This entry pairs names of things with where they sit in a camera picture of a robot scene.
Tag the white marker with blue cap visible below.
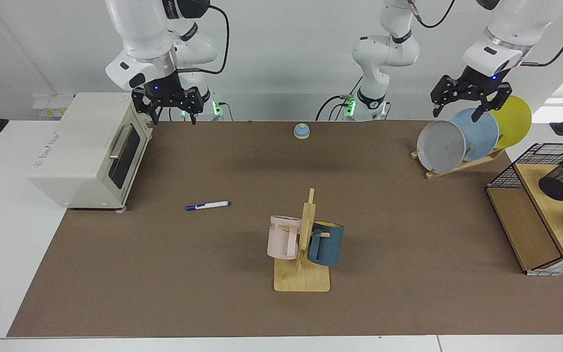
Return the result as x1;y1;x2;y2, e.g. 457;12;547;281
186;200;232;212

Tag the light blue plate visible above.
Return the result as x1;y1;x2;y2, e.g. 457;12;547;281
450;108;500;162

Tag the yellow plate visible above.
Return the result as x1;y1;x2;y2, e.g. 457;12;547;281
488;94;532;150

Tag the grey plate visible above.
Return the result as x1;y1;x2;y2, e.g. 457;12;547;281
416;120;467;175

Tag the wooden plate rack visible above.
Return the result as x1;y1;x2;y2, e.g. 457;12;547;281
411;147;506;180

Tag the pale toaster oven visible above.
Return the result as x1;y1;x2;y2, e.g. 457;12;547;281
26;92;154;214

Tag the pink cup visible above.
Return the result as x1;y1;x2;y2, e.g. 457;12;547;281
267;215;303;261

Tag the brown table cloth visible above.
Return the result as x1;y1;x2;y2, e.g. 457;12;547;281
7;120;563;338

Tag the dark blue cup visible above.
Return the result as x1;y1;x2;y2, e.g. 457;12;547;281
307;221;345;267

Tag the wooden cup stand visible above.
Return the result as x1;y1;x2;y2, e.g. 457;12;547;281
274;188;331;293

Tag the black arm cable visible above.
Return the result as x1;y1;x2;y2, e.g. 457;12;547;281
176;4;231;76
406;0;563;67

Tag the white wall socket box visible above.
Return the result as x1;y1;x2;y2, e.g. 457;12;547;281
32;94;75;119

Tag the black base cable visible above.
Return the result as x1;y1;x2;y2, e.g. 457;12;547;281
315;76;364;122

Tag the wire basket with wooden floor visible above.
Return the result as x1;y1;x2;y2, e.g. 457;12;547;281
486;143;563;277

